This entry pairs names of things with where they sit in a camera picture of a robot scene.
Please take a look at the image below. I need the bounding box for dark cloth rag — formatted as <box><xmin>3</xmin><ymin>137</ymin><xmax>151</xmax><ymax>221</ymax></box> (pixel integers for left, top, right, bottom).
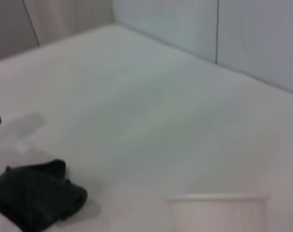
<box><xmin>0</xmin><ymin>159</ymin><xmax>88</xmax><ymax>232</ymax></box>

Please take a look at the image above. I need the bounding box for white paper cup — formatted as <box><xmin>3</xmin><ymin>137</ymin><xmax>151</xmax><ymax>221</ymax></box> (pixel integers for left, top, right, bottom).
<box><xmin>162</xmin><ymin>193</ymin><xmax>271</xmax><ymax>232</ymax></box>

